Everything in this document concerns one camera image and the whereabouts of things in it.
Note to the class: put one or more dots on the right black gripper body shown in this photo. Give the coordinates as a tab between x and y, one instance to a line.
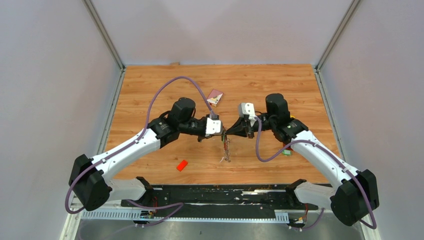
262	123

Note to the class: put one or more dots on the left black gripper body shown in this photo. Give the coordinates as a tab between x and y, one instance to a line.
193	126

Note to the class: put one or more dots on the metal key organizer red handle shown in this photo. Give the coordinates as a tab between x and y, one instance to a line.
226	149

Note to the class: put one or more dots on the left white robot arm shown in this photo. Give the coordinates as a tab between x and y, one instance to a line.
92	179

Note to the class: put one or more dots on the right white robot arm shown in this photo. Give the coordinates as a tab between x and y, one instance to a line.
352	195

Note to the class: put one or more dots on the playing card box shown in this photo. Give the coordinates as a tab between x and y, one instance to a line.
215	97

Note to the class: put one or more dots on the small orange block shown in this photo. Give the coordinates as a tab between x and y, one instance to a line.
180	167

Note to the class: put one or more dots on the small green toy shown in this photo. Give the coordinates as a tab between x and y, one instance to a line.
286	152

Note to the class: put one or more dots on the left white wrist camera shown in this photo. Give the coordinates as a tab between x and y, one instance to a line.
214	125

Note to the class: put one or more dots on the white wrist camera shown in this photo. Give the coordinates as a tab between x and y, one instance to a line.
214	125
246	110

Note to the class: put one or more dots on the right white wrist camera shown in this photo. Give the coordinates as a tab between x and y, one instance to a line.
246	110

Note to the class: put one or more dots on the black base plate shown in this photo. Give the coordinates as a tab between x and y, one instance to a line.
268	196

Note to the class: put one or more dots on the white slotted cable duct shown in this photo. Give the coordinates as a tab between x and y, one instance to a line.
213	214

